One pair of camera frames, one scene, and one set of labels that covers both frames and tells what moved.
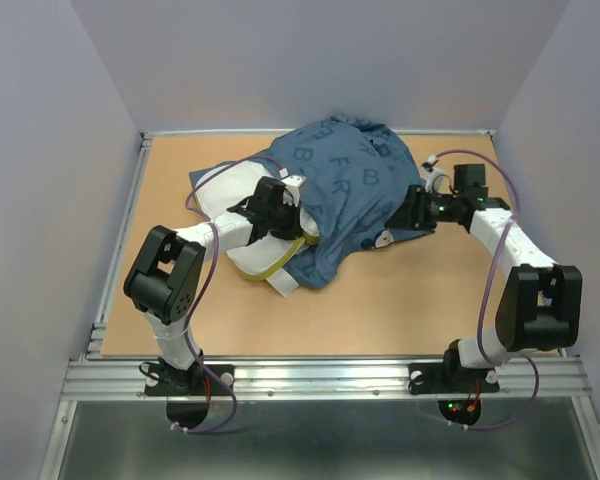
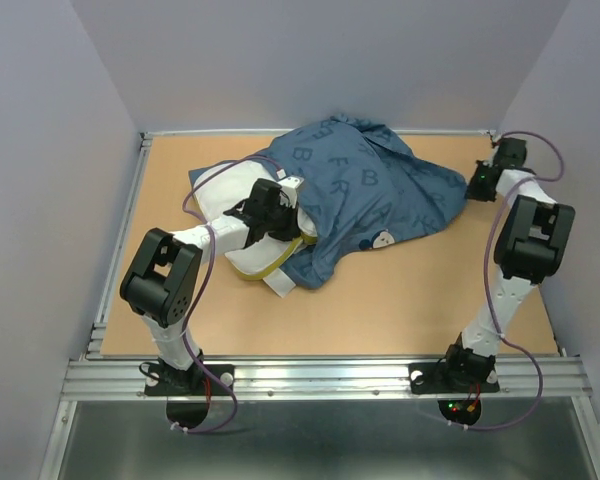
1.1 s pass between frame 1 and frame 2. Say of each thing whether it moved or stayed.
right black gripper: moved
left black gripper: stayed
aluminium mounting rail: stayed
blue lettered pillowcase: stayed
